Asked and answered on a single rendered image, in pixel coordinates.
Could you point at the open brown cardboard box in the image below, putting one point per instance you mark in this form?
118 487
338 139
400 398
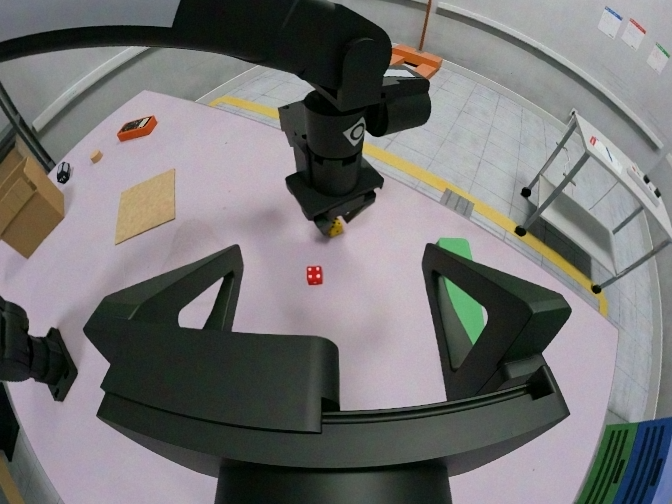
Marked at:
29 214

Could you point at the red die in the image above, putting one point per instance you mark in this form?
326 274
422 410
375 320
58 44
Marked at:
314 275

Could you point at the tan mottled mat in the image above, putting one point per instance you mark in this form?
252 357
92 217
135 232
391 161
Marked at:
145 206

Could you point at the yellow die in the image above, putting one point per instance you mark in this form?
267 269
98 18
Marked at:
336 227

